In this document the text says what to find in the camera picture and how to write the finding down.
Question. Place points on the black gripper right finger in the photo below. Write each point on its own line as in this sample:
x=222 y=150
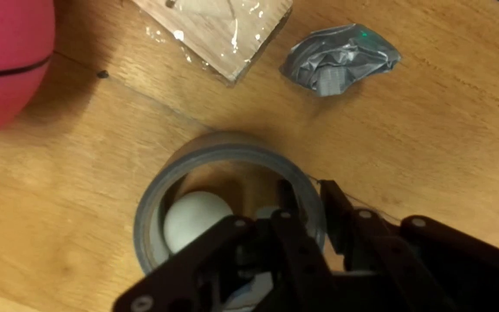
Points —
x=423 y=266

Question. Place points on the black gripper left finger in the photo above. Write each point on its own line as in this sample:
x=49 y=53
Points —
x=272 y=261

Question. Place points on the white ping pong ball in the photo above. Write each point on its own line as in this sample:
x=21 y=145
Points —
x=194 y=223

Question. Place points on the grey duct tape roll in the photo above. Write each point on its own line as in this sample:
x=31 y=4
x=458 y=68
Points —
x=151 y=231

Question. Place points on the pink rubber basketball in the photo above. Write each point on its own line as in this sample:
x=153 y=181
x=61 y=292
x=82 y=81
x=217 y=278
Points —
x=4 y=63

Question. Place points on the wooden shape puzzle board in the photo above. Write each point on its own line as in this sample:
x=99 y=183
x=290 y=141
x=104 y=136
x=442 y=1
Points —
x=220 y=29

